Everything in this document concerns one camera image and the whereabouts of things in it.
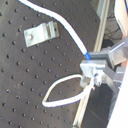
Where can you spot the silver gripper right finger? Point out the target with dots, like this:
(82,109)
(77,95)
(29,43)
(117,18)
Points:
(114,55)

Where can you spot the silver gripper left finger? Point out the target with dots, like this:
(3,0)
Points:
(94,69)

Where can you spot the black perforated breadboard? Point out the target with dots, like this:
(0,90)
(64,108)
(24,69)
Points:
(27,73)

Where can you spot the silver metal cable clip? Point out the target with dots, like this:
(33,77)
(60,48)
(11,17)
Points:
(41,33)

